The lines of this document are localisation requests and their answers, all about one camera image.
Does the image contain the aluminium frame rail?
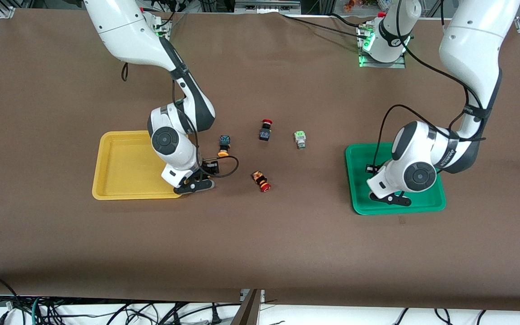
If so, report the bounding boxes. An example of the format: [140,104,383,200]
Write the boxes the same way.
[235,0,302,13]

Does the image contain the yellow plastic tray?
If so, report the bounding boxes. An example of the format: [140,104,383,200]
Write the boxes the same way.
[92,130,184,200]

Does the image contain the green plastic tray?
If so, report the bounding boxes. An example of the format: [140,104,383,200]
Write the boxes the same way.
[345,143,447,216]

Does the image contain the tangled black floor cables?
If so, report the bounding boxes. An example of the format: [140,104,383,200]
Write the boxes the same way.
[0,274,242,325]

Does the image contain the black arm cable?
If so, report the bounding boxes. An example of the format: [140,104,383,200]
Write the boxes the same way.
[372,0,487,168]
[121,62,241,179]

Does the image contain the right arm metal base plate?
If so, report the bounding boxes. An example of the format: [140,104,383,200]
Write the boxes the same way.
[151,15,172,37]

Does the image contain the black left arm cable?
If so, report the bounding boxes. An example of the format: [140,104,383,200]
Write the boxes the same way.
[372,0,487,168]

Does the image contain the metal table leg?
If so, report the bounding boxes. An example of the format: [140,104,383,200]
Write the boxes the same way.
[230,289,266,325]

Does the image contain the red button orange body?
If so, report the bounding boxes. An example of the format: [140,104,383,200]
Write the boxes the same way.
[251,170,272,193]

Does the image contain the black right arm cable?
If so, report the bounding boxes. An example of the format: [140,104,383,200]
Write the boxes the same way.
[121,62,241,179]

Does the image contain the brown table cover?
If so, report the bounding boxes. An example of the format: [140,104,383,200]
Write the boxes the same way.
[0,9,520,312]

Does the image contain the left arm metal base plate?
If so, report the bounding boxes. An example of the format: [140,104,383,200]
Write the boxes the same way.
[356,22,408,69]

